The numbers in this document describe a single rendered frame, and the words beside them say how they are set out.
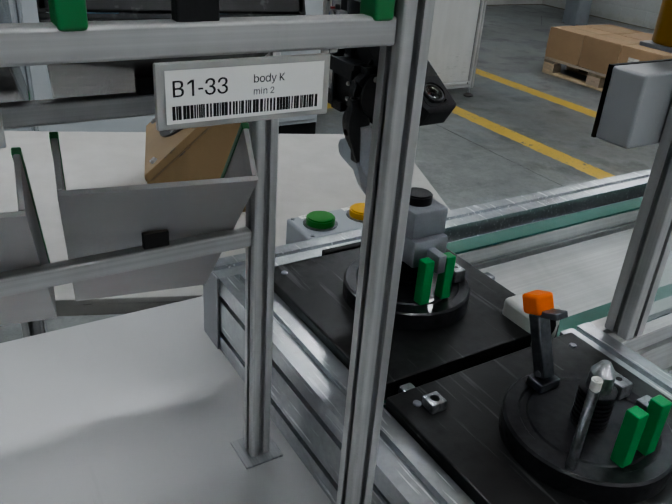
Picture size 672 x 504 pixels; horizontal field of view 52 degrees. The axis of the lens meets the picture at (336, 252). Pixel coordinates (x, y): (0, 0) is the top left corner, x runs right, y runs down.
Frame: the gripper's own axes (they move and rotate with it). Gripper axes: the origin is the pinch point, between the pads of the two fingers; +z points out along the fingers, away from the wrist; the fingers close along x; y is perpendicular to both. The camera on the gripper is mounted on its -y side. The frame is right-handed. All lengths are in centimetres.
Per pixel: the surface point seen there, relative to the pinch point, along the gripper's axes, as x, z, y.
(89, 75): 32.9, -17.9, -12.2
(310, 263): 6.1, 10.0, 3.1
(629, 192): -57, 12, 6
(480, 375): 2.1, 9.9, -22.6
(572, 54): -458, 85, 354
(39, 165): 24, 21, 76
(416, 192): 0.3, -2.6, -7.6
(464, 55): -321, 75, 340
